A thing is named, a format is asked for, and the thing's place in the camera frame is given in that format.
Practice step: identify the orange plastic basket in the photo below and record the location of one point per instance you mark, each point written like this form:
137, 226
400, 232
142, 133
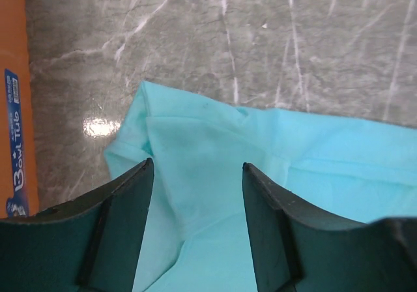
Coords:
19, 192

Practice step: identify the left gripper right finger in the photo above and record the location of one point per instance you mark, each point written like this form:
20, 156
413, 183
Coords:
297, 246

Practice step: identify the teal t shirt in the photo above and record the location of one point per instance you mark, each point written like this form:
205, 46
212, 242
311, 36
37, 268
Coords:
196, 234

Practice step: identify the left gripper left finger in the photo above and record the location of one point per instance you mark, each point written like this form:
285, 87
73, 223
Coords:
91, 243

